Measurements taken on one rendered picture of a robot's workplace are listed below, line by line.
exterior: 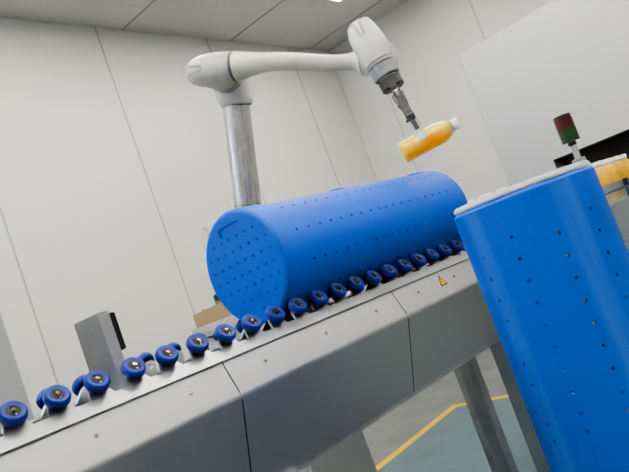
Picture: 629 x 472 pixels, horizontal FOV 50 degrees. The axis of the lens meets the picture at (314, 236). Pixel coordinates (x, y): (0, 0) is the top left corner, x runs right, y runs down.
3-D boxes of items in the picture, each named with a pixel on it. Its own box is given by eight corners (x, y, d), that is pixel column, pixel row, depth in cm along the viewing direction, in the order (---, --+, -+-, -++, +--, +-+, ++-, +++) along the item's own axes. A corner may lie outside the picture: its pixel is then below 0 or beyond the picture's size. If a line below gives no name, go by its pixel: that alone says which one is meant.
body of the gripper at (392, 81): (397, 67, 208) (412, 93, 206) (400, 75, 216) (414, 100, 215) (375, 81, 209) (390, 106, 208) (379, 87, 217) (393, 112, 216)
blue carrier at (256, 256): (229, 337, 171) (190, 232, 173) (416, 265, 236) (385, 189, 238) (304, 307, 152) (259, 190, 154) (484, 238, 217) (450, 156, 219)
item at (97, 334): (97, 399, 133) (73, 324, 134) (115, 391, 136) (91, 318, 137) (123, 391, 126) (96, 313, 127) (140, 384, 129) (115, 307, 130)
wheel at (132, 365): (114, 367, 123) (117, 359, 122) (136, 360, 127) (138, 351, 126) (128, 383, 121) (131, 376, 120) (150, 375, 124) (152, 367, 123)
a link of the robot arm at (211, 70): (225, 44, 224) (242, 51, 237) (177, 51, 230) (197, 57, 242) (228, 84, 225) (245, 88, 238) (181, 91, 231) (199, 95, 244)
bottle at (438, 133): (407, 166, 208) (461, 136, 205) (396, 146, 206) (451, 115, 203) (405, 162, 215) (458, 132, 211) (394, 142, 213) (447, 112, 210)
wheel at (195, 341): (180, 343, 134) (182, 335, 133) (197, 336, 138) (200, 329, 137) (194, 358, 132) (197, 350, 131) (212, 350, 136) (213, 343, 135)
